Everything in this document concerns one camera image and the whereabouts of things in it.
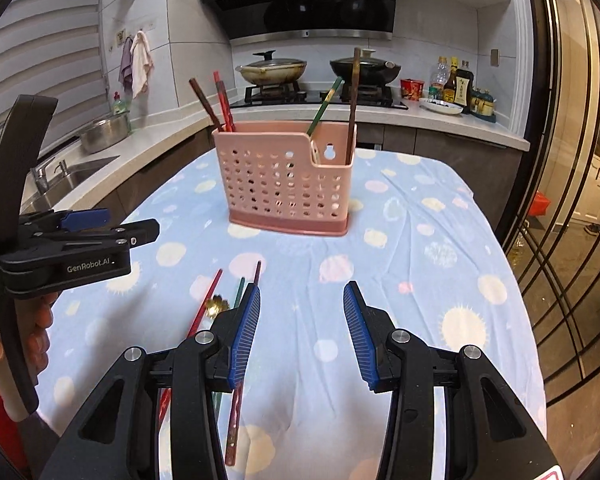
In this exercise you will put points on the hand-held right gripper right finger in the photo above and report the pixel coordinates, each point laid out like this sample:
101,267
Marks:
360,340

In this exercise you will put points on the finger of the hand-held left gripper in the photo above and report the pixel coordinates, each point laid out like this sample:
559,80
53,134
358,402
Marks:
87,219
140,232

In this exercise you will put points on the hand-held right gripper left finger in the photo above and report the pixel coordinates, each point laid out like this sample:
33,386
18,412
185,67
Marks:
245,340

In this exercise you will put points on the gold flower spoon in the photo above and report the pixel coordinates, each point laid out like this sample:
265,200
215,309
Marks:
215,305

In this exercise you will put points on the green chopstick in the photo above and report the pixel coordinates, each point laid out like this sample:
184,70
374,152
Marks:
238,291
325,106

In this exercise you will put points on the pink perforated utensil holder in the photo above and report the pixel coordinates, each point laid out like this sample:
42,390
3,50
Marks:
280,195

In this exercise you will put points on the brown chopstick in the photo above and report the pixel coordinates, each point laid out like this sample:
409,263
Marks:
353,105

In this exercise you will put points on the person's left hand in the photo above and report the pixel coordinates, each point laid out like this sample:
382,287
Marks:
40,330

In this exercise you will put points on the steel sink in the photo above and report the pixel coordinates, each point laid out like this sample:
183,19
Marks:
80,175

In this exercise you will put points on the chrome faucet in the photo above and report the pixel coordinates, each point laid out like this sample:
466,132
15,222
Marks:
41,172

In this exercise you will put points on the steel basin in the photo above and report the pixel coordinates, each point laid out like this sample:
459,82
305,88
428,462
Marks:
105,135

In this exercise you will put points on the blue spotted tablecloth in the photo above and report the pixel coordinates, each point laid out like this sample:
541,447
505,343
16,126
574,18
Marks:
405,260

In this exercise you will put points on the green dish soap bottle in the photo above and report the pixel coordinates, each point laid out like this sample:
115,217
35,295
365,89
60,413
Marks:
120,105

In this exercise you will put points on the purple towel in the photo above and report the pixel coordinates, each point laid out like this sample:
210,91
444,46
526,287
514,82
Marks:
126,65

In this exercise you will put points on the white towel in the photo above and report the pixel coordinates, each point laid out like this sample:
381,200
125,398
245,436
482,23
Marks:
142,62

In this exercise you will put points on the grey window blind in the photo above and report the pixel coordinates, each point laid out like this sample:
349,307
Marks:
45,35

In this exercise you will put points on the black gas stove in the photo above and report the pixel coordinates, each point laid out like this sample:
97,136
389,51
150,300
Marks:
280,96

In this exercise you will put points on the beige wok with glass lid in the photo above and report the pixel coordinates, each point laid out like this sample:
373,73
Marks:
272,72

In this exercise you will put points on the kitchen counter with dark cabinets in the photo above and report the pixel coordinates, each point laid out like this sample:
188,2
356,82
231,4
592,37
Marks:
430,135

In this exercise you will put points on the red bag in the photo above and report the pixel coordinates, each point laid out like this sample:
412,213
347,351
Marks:
540,205

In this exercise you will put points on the white plate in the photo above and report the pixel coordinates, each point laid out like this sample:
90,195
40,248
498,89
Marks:
440,106

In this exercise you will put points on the red instant noodle cup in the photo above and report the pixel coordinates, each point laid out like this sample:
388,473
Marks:
412,90

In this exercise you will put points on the black wok with lid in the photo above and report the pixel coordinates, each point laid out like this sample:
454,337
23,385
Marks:
375,72

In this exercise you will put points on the brown sauce bottle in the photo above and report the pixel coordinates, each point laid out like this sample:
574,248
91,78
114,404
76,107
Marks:
450,87

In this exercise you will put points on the black soy sauce bottle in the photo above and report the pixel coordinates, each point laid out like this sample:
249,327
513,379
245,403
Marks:
465,87

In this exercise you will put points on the black framed glass door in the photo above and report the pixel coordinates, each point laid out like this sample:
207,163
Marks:
570,160

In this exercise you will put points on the clear bottle with yellow cap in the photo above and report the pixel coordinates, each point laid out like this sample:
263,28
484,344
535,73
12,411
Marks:
440,72

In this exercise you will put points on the black range hood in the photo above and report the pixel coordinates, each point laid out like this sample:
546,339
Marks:
305,0

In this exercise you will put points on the wall switch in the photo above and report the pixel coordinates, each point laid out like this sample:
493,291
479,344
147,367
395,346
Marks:
495,57

